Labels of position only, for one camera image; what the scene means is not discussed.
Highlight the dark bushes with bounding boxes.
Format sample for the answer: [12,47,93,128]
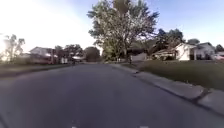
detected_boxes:
[83,46,102,63]

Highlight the grey asphalt road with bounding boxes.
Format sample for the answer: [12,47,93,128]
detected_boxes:
[0,62,224,128]

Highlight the large green tree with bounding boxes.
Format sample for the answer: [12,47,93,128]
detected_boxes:
[87,0,160,63]

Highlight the dark trees behind house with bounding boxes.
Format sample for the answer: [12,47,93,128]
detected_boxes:
[153,28,185,51]

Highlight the pale concrete kerb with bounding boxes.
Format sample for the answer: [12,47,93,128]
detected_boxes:
[109,63,224,116]

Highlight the pale low house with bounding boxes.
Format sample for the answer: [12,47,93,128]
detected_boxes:
[29,46,60,65]

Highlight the white house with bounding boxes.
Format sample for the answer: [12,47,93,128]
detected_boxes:
[151,42,217,62]

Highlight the grass lawn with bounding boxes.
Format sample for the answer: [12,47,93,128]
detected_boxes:
[123,59,224,91]

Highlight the small tree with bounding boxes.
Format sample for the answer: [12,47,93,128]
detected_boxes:
[1,33,26,63]

